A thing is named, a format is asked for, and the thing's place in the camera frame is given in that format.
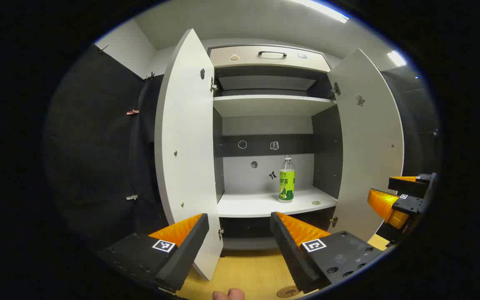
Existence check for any green label clear bottle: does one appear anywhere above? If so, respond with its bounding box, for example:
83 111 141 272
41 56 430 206
279 155 295 203

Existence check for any black backdrop cloth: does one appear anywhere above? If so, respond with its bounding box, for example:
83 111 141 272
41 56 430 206
44 44 170 250
380 65 443 180

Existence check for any small ceiling light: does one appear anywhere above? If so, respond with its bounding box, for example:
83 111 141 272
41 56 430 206
387 51 407 67

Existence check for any white and grey cabinet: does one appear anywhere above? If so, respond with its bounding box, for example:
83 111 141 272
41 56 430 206
207 38 343 250

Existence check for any round wooden coaster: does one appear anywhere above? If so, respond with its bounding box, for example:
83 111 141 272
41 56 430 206
276 285 303 298

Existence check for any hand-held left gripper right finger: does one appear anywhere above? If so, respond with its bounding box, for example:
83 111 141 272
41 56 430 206
270 211 384 294

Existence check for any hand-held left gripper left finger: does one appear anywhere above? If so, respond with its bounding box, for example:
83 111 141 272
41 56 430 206
97 213 210 293

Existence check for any white cabinet door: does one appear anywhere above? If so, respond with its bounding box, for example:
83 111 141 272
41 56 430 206
154 28 224 281
327 48 404 243

